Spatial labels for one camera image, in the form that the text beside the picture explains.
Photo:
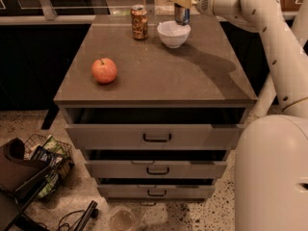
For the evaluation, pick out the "gold patterned drink can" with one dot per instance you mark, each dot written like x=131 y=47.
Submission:
x=139 y=22

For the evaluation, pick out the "metal window frame rail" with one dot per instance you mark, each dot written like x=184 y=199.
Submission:
x=96 y=7

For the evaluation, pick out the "brown angled stand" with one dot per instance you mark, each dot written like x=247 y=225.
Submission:
x=20 y=182

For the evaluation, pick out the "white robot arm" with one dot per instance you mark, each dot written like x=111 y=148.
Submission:
x=271 y=165

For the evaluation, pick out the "top grey drawer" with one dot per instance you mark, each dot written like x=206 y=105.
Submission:
x=156 y=128

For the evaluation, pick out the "bottom grey drawer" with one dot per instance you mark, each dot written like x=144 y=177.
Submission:
x=163 y=188

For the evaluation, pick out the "blue silver redbull can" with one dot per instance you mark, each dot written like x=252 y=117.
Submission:
x=182 y=15

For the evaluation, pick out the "grey drawer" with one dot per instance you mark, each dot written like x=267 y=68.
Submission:
x=156 y=164
x=163 y=188
x=156 y=128

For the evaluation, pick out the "grey drawer cabinet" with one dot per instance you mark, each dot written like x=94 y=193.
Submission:
x=204 y=72

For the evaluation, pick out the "white bowl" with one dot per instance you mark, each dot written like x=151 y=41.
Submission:
x=172 y=34

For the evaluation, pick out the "wire basket with snack bags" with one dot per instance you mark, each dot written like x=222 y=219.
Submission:
x=57 y=154

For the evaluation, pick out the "red apple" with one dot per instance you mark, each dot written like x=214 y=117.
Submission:
x=104 y=71

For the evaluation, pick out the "middle grey drawer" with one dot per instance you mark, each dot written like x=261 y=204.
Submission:
x=156 y=164

